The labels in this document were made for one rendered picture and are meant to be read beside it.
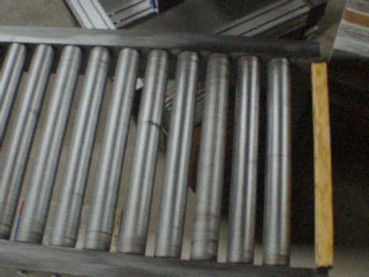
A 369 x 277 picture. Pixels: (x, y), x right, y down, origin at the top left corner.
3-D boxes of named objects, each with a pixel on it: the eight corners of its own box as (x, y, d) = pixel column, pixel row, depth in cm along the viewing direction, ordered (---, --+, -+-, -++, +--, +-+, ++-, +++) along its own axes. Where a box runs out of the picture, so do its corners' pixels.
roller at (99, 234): (138, 59, 118) (145, 47, 114) (104, 264, 96) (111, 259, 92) (117, 53, 117) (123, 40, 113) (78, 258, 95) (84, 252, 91)
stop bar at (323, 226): (326, 67, 109) (328, 61, 107) (333, 270, 88) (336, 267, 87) (310, 66, 109) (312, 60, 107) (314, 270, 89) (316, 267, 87)
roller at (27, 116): (60, 53, 119) (55, 40, 115) (11, 252, 97) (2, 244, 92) (39, 53, 120) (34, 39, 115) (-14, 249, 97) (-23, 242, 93)
